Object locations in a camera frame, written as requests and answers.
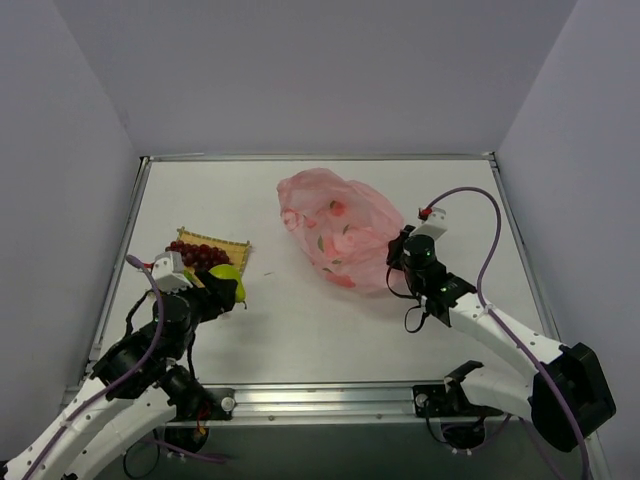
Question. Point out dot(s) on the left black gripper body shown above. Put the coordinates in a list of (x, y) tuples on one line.
[(220, 292)]

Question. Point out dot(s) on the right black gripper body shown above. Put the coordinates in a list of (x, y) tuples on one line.
[(394, 248)]

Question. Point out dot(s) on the yellow green fake pear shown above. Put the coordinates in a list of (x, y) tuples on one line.
[(228, 272)]

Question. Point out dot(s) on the red fake grapes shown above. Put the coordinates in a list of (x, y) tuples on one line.
[(199, 256)]

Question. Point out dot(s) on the pink plastic bag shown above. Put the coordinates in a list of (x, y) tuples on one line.
[(342, 226)]

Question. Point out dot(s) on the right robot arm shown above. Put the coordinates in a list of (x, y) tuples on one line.
[(560, 389)]

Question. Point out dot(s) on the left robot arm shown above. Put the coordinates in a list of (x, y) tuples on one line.
[(62, 453)]

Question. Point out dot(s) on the yellow bamboo mat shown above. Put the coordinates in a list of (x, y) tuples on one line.
[(238, 252)]

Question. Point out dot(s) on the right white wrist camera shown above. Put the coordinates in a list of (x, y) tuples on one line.
[(433, 222)]

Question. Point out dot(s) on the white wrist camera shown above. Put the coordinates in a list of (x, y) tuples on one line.
[(168, 274), (433, 222)]

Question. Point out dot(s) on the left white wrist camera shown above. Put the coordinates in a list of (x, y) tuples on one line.
[(168, 274)]

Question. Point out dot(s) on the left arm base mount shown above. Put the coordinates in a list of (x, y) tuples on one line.
[(171, 419)]

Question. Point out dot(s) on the aluminium front rail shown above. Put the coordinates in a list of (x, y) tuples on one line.
[(277, 404)]

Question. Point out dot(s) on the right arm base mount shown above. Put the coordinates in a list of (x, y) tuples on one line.
[(452, 421)]

